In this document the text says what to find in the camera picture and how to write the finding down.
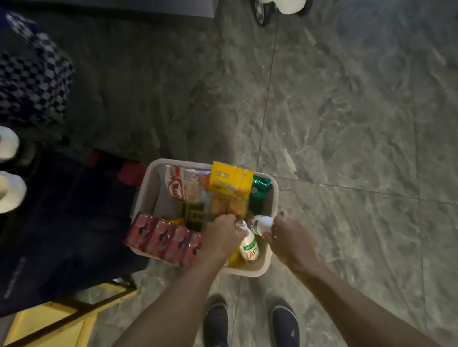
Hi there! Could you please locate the person's right forearm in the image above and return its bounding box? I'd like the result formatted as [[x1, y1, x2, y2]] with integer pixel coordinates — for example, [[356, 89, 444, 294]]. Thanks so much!
[[290, 244, 444, 347]]

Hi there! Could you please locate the person's left forearm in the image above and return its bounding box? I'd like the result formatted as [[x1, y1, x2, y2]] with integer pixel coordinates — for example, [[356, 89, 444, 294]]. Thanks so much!
[[56, 258, 234, 347]]

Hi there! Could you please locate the small white drink bottle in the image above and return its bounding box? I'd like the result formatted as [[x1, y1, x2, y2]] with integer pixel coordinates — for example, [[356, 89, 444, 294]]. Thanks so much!
[[250, 212, 276, 238], [234, 218, 263, 264]]

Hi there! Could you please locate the black right slip-on shoe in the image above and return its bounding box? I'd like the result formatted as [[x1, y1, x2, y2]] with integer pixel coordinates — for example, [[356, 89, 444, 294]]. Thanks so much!
[[267, 298, 303, 347]]

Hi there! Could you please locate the red white snack packet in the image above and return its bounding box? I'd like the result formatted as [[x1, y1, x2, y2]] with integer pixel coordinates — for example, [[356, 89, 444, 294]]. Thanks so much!
[[162, 159, 212, 206]]

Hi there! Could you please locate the checkered fabric bag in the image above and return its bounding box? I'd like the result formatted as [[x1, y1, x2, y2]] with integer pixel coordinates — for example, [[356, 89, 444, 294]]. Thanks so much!
[[0, 3, 83, 133]]

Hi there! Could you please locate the red plastic piece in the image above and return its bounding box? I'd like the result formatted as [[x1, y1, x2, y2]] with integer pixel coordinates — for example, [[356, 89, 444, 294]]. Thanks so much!
[[115, 157, 150, 192]]

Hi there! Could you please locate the black appliance box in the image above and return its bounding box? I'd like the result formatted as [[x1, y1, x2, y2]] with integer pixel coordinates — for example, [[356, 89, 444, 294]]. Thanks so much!
[[0, 139, 167, 322]]

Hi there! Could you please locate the beige snack basket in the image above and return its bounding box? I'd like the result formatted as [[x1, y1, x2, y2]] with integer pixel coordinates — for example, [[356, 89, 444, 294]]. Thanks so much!
[[115, 142, 292, 296]]

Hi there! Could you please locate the black left slip-on shoe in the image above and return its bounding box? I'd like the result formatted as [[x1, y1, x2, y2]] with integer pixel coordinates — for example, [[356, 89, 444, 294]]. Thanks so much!
[[196, 293, 235, 347]]

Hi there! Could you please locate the large yellow snack packet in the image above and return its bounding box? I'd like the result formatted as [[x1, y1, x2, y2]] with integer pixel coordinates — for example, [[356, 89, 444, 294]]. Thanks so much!
[[203, 155, 262, 224]]

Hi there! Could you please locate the black slip-on shoe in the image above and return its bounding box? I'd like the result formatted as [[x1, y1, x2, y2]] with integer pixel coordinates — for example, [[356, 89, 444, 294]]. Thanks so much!
[[196, 293, 235, 347], [267, 298, 303, 347]]

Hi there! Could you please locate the red drink can pack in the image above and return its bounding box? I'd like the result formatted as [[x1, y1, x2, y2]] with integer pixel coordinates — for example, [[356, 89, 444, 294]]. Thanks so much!
[[121, 203, 209, 278]]

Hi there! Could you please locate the green snack packet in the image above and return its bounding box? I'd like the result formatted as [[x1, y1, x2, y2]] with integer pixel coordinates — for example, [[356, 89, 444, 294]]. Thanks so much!
[[244, 173, 277, 216]]

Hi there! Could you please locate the person's left hand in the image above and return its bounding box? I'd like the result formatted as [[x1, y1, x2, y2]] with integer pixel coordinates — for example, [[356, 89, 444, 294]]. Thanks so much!
[[195, 211, 252, 270]]

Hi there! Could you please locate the small yellow packet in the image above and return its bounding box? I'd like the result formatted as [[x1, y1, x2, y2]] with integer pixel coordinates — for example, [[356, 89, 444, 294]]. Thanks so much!
[[225, 248, 246, 269]]

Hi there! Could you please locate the person's right hand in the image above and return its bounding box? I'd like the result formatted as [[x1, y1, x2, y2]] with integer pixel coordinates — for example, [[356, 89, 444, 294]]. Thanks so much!
[[258, 208, 321, 278]]

